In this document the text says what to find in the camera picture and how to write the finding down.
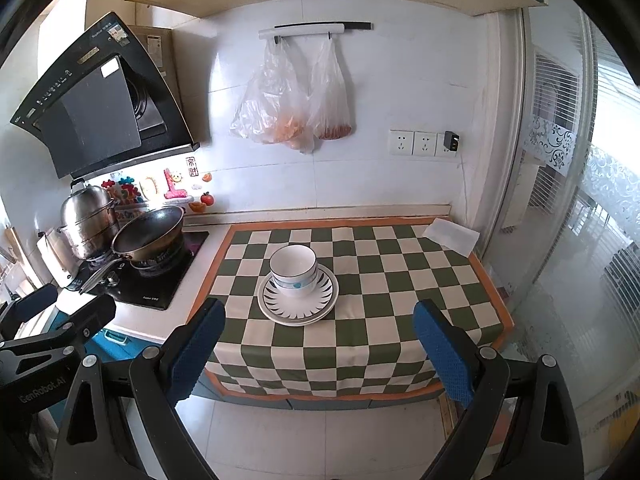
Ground white bowl with grey rim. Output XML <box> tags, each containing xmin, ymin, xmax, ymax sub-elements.
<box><xmin>269</xmin><ymin>244</ymin><xmax>319</xmax><ymax>281</ymax></box>

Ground colourful wall decorations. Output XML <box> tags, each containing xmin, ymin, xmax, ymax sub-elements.
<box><xmin>100</xmin><ymin>157</ymin><xmax>217</xmax><ymax>218</ymax></box>

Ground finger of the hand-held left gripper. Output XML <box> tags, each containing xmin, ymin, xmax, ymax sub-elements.
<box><xmin>30</xmin><ymin>293</ymin><xmax>117</xmax><ymax>358</ymax></box>
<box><xmin>0</xmin><ymin>283</ymin><xmax>59</xmax><ymax>342</ymax></box>

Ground dark wok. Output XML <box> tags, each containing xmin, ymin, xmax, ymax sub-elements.
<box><xmin>79</xmin><ymin>205</ymin><xmax>186</xmax><ymax>295</ymax></box>

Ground white bowl with blue print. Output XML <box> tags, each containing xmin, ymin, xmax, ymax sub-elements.
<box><xmin>272</xmin><ymin>274</ymin><xmax>317</xmax><ymax>295</ymax></box>

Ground wooden cutting board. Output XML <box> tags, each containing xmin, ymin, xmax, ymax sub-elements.
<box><xmin>0</xmin><ymin>225</ymin><xmax>25</xmax><ymax>283</ymax></box>

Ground black gas stove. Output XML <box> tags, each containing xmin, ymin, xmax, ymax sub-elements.
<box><xmin>65</xmin><ymin>230</ymin><xmax>211</xmax><ymax>312</ymax></box>

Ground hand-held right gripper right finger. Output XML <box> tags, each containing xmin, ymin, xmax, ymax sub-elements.
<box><xmin>413</xmin><ymin>299</ymin><xmax>587</xmax><ymax>480</ymax></box>

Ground clear plastic bag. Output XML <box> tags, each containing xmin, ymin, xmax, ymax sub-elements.
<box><xmin>306</xmin><ymin>37</ymin><xmax>355</xmax><ymax>141</ymax></box>
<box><xmin>229</xmin><ymin>37</ymin><xmax>316</xmax><ymax>155</ymax></box>

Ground glass sliding door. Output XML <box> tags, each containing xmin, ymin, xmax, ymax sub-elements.
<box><xmin>520</xmin><ymin>5</ymin><xmax>640</xmax><ymax>411</ymax></box>

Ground blue cabinet front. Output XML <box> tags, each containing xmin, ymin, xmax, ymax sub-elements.
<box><xmin>97</xmin><ymin>327</ymin><xmax>166</xmax><ymax>350</ymax></box>

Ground white kitchen appliance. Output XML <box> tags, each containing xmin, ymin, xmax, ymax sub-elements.
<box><xmin>36</xmin><ymin>229</ymin><xmax>82</xmax><ymax>289</ymax></box>

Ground white wall hook rail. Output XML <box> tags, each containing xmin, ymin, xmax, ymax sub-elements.
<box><xmin>258</xmin><ymin>21</ymin><xmax>373</xmax><ymax>43</ymax></box>

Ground white folded cloth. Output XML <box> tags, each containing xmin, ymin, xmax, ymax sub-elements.
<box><xmin>423</xmin><ymin>217</ymin><xmax>481</xmax><ymax>256</ymax></box>

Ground steel steamer pot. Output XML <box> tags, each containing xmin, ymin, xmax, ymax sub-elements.
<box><xmin>56</xmin><ymin>180</ymin><xmax>120</xmax><ymax>262</ymax></box>

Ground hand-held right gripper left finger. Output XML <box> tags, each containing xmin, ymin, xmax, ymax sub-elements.
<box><xmin>52</xmin><ymin>297</ymin><xmax>227</xmax><ymax>480</ymax></box>

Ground green white checkered tablecloth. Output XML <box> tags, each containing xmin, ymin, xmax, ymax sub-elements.
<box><xmin>186</xmin><ymin>219</ymin><xmax>516</xmax><ymax>402</ymax></box>

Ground black range hood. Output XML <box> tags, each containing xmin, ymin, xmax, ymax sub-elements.
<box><xmin>10</xmin><ymin>11</ymin><xmax>201</xmax><ymax>181</ymax></box>

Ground blue leaf pattern plate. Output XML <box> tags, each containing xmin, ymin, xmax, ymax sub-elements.
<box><xmin>263</xmin><ymin>264</ymin><xmax>335</xmax><ymax>321</ymax></box>

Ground plain white plate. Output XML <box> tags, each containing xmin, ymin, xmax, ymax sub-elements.
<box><xmin>257</xmin><ymin>266</ymin><xmax>340</xmax><ymax>327</ymax></box>

